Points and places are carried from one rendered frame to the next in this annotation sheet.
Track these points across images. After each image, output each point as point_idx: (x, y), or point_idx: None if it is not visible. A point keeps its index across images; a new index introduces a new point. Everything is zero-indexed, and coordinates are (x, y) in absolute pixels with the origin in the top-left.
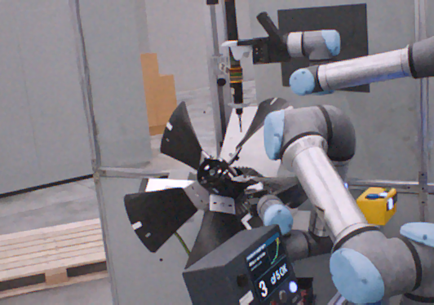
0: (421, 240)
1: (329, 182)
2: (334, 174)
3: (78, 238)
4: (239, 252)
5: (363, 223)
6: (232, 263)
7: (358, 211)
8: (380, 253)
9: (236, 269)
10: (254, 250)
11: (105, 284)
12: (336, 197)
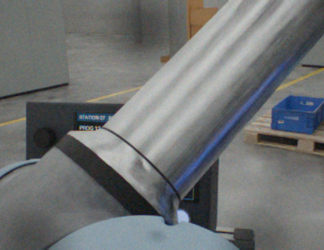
0: None
1: (206, 26)
2: (241, 13)
3: None
4: (73, 101)
5: (118, 138)
6: (44, 108)
7: (156, 110)
8: None
9: (47, 118)
10: (106, 114)
11: None
12: (169, 61)
